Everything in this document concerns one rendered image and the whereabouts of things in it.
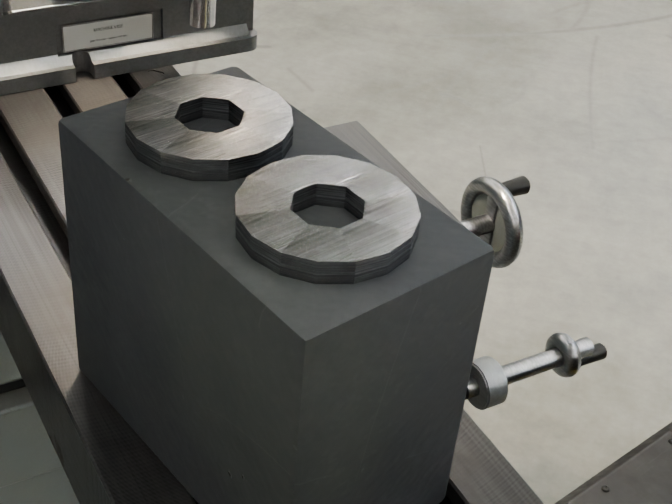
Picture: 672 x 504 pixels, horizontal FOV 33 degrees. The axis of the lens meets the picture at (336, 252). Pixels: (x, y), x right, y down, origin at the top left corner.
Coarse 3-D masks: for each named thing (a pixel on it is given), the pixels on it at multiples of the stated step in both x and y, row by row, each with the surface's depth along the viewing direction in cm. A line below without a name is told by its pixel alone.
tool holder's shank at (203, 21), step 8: (192, 0) 99; (200, 0) 99; (208, 0) 99; (216, 0) 100; (192, 8) 100; (200, 8) 99; (208, 8) 100; (192, 16) 100; (200, 16) 100; (208, 16) 100; (192, 24) 101; (200, 24) 100; (208, 24) 101
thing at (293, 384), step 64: (64, 128) 61; (128, 128) 59; (192, 128) 61; (256, 128) 59; (320, 128) 62; (64, 192) 64; (128, 192) 57; (192, 192) 57; (256, 192) 55; (320, 192) 56; (384, 192) 56; (128, 256) 60; (192, 256) 54; (256, 256) 52; (320, 256) 51; (384, 256) 52; (448, 256) 54; (128, 320) 63; (192, 320) 56; (256, 320) 51; (320, 320) 50; (384, 320) 52; (448, 320) 55; (128, 384) 66; (192, 384) 59; (256, 384) 53; (320, 384) 51; (384, 384) 55; (448, 384) 59; (192, 448) 62; (256, 448) 56; (320, 448) 54; (384, 448) 58; (448, 448) 63
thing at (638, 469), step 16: (656, 432) 121; (640, 448) 118; (656, 448) 117; (624, 464) 115; (640, 464) 115; (656, 464) 116; (592, 480) 114; (608, 480) 113; (624, 480) 113; (640, 480) 114; (656, 480) 114; (576, 496) 111; (592, 496) 111; (608, 496) 112; (624, 496) 112; (640, 496) 112; (656, 496) 112
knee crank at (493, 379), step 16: (560, 336) 139; (544, 352) 139; (560, 352) 139; (576, 352) 138; (592, 352) 141; (480, 368) 133; (496, 368) 133; (512, 368) 136; (528, 368) 137; (544, 368) 138; (560, 368) 140; (576, 368) 138; (480, 384) 133; (496, 384) 133; (480, 400) 134; (496, 400) 134
